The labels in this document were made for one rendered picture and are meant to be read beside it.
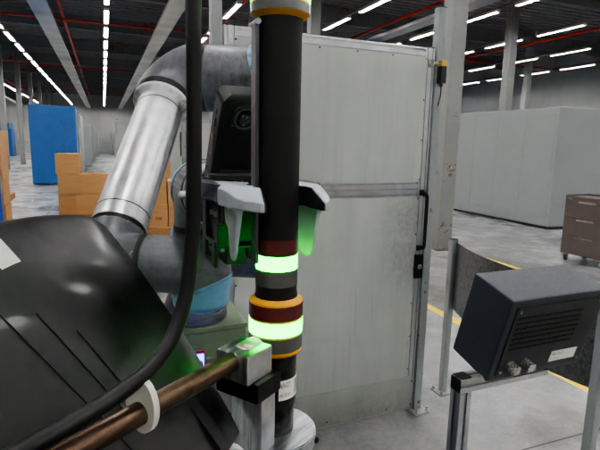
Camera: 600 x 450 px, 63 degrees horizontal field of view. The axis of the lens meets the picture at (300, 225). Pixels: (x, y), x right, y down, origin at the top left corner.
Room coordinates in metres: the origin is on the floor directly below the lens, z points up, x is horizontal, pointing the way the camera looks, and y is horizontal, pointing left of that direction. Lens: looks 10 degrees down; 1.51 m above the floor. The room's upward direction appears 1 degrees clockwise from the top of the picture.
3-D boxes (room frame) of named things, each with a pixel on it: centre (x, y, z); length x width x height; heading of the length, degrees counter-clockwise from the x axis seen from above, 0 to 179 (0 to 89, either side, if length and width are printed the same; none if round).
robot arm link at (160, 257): (0.62, 0.14, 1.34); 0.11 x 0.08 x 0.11; 88
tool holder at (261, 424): (0.37, 0.02, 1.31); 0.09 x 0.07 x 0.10; 148
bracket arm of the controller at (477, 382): (0.96, -0.43, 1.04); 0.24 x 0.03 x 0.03; 113
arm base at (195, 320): (1.13, 0.25, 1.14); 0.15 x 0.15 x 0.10
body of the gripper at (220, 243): (0.48, 0.06, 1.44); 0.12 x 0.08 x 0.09; 23
